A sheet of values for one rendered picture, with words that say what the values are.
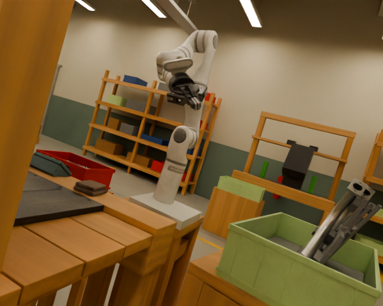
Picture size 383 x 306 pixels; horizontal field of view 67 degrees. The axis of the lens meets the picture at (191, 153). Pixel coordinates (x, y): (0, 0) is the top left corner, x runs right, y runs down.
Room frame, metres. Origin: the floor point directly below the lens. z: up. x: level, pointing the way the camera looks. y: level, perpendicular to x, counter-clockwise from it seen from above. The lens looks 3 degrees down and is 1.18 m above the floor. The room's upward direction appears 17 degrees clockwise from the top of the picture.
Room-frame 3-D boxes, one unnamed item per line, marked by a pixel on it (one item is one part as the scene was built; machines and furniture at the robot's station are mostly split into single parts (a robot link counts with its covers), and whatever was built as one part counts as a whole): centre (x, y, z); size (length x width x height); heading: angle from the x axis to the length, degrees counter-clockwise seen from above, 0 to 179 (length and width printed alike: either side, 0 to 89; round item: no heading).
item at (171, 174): (1.24, 0.06, 0.98); 0.09 x 0.09 x 0.17; 66
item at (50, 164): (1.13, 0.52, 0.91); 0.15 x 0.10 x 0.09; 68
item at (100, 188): (1.01, 0.30, 0.91); 0.10 x 0.08 x 0.03; 168
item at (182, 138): (1.24, 0.05, 1.14); 0.09 x 0.09 x 0.17; 64
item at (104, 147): (6.83, 1.17, 1.10); 3.01 x 0.55 x 2.20; 65
